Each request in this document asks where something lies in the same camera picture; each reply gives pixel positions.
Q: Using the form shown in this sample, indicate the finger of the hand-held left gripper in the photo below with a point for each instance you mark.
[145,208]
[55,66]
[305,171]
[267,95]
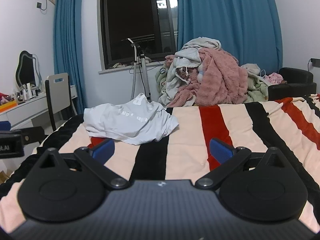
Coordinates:
[35,135]

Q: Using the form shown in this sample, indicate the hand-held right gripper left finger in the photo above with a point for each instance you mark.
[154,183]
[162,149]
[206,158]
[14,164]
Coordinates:
[103,151]

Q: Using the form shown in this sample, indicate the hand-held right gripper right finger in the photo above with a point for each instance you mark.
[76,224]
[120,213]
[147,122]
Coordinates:
[221,151]

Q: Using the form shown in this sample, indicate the white t-shirt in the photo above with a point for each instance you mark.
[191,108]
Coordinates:
[130,125]

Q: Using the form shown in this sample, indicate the grey crumpled clothes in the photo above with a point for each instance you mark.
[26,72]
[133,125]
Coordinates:
[190,52]

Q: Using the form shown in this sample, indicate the white desk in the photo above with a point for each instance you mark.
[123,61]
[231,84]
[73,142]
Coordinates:
[27,110]

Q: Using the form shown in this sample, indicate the yellow orange box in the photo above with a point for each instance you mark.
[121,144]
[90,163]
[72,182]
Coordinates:
[7,106]

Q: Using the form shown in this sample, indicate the red black cream striped blanket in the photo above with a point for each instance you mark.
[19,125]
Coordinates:
[185,135]

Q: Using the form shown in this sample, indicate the row of cosmetic bottles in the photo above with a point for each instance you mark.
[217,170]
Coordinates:
[28,91]

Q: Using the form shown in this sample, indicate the white and black chair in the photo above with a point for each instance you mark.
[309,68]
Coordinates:
[56,90]

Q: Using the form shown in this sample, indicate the wavy vanity mirror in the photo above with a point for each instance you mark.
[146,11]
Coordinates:
[26,70]

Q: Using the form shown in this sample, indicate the pink fuzzy blanket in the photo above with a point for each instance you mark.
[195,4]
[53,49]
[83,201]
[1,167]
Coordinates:
[220,85]

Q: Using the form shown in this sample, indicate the light green cloth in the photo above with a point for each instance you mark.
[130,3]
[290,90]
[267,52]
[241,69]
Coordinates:
[257,90]

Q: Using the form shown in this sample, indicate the cream garment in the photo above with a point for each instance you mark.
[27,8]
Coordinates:
[251,70]

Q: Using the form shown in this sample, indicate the garment steamer stand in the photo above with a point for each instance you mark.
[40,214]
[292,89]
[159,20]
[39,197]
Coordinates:
[145,75]

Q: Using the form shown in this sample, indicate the small pink cloth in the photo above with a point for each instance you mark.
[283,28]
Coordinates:
[273,78]

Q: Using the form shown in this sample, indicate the light green floral blanket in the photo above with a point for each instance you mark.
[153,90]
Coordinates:
[161,80]

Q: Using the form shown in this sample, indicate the blue curtain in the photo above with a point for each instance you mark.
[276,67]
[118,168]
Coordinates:
[68,42]
[232,12]

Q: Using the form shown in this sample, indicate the black armchair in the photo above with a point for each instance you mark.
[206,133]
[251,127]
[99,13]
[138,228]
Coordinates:
[295,80]

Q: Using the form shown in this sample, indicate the dark wall outlet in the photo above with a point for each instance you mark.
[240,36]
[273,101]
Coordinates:
[315,62]

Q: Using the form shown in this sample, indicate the small wall socket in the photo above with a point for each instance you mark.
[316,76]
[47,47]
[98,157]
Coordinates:
[39,5]

